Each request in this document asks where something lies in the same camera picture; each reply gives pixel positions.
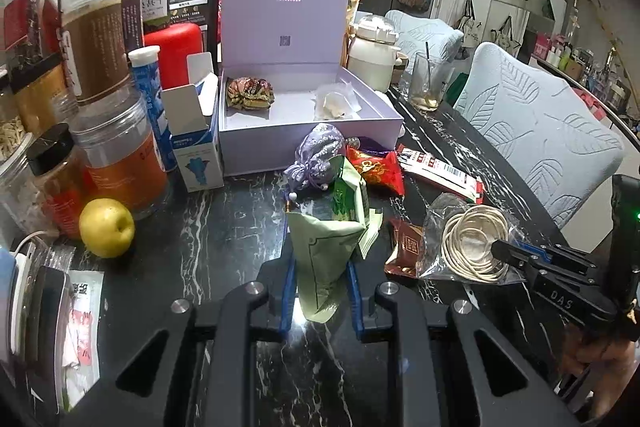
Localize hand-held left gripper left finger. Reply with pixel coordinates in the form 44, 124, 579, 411
102, 257, 301, 427

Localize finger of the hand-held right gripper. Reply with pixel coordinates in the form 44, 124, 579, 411
490, 239, 538, 283
517, 245, 598, 275

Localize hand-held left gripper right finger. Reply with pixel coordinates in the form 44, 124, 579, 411
346, 259, 532, 427

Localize zip bag with cream cord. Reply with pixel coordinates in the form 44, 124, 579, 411
417, 193, 526, 285

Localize pale green packet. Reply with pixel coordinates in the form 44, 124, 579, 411
286, 211, 371, 323

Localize small dark red packet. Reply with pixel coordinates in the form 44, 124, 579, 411
384, 218, 427, 278

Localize red white long packet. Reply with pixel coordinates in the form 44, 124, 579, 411
397, 146, 486, 204

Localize green patterned packet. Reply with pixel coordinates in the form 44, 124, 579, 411
327, 155, 372, 224

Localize red snack packet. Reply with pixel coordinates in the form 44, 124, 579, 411
346, 146, 406, 196

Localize purple sachet pouch with tassel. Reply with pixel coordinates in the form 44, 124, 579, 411
282, 123, 398, 258

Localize clear zip bag white contents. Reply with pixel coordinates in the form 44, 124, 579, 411
314, 82, 363, 120

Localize brown snack packet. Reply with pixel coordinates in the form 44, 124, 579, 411
226, 77, 276, 110

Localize person's right hand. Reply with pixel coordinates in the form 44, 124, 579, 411
560, 324, 640, 388

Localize pale blue leaf-pattern chair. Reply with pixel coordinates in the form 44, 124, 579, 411
384, 9, 465, 78
452, 42, 626, 230

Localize white blue open carton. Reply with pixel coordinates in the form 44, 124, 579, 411
160, 52, 226, 192

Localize glass cup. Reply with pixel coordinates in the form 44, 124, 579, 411
409, 52, 453, 112

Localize yellow apple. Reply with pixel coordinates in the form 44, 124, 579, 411
79, 198, 136, 259

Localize row of cosmetic bottles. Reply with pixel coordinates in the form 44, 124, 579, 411
532, 24, 636, 108

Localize metal spoon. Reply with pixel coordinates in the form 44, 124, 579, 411
424, 41, 437, 98

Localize white pink sachet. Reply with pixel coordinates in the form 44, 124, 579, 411
62, 269, 105, 410

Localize white tote bag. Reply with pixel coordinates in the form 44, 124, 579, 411
452, 0, 483, 48
490, 14, 526, 55

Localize clear jar with orange contents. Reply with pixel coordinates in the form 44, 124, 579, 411
70, 97, 170, 220

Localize white jug with lid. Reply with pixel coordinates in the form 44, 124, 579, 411
346, 13, 403, 92

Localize blue tube with white cap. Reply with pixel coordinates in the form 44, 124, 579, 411
127, 46, 178, 172

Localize black-capped spice jar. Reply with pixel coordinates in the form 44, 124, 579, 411
26, 123, 91, 240

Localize red container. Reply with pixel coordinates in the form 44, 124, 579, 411
142, 23, 203, 90

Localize orange snack bag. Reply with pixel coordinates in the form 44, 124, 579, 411
342, 0, 368, 68

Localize pastel pink blue device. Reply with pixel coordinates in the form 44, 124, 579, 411
0, 247, 18, 360

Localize black coffee bag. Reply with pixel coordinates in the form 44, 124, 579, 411
167, 0, 223, 72

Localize tall jar with brown label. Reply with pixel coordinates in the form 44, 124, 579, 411
57, 0, 146, 108

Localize small jar with brown label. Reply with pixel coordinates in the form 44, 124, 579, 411
120, 0, 146, 52

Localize amber jar with black lid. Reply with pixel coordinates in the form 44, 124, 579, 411
10, 52, 71, 132

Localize jar of noodles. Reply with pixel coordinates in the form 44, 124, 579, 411
0, 77, 32, 162

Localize jar with red label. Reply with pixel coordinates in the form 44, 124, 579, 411
0, 0, 46, 68

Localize white cable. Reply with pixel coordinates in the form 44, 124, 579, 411
12, 229, 58, 258

